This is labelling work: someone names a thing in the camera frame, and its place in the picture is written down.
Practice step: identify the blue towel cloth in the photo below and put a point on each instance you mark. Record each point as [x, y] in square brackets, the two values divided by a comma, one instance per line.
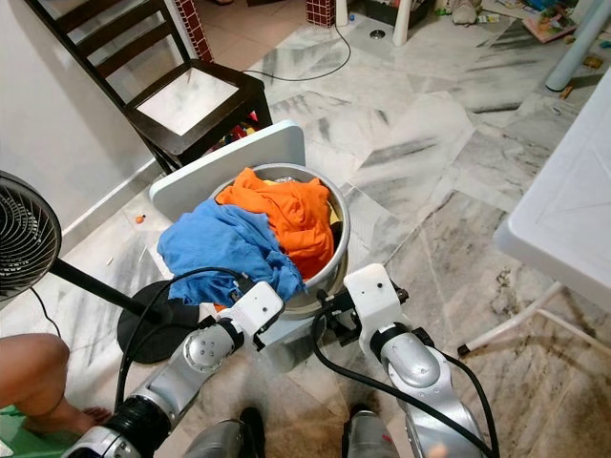
[220, 248]

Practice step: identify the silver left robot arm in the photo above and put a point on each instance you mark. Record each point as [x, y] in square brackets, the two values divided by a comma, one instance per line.
[210, 348]

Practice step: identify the silver metal pot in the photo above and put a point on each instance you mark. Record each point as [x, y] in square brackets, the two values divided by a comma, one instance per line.
[329, 272]

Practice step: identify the orange cloth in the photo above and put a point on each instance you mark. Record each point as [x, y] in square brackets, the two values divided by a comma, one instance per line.
[286, 215]

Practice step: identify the grey right robot leg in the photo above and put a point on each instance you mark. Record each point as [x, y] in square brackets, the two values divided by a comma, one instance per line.
[372, 437]

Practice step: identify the grey robot leg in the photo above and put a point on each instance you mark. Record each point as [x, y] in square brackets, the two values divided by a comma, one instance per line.
[227, 437]
[372, 437]

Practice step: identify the grey left robot leg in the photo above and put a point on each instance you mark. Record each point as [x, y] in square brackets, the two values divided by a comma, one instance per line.
[227, 437]

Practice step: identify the dark wooden chair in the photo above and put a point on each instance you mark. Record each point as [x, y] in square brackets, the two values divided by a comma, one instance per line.
[224, 129]

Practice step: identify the white folding table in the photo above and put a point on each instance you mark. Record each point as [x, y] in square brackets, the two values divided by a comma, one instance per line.
[563, 210]

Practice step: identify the black floor fan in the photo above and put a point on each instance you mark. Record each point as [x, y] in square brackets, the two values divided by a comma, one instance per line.
[24, 239]

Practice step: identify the person's bare leg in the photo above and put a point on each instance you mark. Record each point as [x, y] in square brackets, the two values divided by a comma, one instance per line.
[38, 377]

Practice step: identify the green floor mat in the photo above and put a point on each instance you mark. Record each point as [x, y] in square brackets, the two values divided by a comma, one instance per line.
[21, 441]

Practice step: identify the pale blue pole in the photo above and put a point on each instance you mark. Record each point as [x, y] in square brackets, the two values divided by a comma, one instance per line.
[573, 52]

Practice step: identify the colourful picture book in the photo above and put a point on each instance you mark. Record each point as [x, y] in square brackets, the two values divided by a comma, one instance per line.
[544, 21]

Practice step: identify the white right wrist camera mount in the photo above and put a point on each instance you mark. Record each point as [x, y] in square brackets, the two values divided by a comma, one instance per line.
[372, 291]

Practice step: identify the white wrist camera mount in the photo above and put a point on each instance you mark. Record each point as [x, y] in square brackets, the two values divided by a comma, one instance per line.
[256, 307]
[372, 291]

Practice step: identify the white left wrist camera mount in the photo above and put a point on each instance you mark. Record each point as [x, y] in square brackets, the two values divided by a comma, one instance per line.
[256, 307]

